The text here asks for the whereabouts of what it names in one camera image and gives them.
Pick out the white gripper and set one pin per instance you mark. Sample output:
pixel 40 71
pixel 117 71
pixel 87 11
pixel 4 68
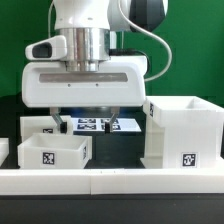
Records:
pixel 119 82

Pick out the white drawer box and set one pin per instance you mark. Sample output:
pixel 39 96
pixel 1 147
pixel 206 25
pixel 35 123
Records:
pixel 55 151
pixel 37 124

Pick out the white drawer cabinet frame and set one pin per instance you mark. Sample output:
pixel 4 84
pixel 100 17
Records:
pixel 182 132

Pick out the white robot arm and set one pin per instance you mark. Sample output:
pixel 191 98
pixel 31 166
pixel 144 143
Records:
pixel 81 66

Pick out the marker tag sheet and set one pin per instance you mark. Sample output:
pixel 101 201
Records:
pixel 98 125

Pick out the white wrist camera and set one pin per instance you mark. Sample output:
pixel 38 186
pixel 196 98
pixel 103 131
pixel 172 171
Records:
pixel 54 48

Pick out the white left fence rail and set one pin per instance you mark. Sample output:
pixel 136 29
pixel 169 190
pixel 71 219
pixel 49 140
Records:
pixel 4 149

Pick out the white fence rail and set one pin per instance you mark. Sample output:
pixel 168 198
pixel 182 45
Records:
pixel 4 149
pixel 110 181

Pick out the white front fence rail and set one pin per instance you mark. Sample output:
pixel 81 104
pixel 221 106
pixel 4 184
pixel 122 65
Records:
pixel 110 181

